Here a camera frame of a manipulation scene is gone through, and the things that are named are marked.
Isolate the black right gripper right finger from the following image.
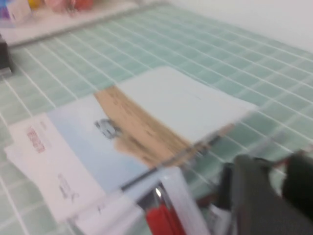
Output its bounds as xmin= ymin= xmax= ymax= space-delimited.
xmin=283 ymin=151 xmax=313 ymax=216

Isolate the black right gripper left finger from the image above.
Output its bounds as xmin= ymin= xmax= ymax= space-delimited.
xmin=232 ymin=154 xmax=313 ymax=235

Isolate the all white marker pen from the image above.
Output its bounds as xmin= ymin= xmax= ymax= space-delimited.
xmin=149 ymin=167 xmax=213 ymax=235

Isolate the green checked tablecloth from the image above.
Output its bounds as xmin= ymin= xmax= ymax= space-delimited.
xmin=0 ymin=4 xmax=313 ymax=235

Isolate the red object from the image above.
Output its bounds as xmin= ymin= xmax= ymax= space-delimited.
xmin=72 ymin=0 xmax=95 ymax=12

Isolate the white tray with items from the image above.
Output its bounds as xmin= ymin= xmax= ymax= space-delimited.
xmin=0 ymin=0 xmax=157 ymax=47

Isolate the pink object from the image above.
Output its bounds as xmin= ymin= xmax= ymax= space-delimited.
xmin=45 ymin=0 xmax=70 ymax=14

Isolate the yellow round object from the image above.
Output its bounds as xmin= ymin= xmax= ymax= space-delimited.
xmin=28 ymin=0 xmax=45 ymax=10

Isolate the purple and white box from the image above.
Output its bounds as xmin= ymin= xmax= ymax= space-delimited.
xmin=0 ymin=0 xmax=32 ymax=24

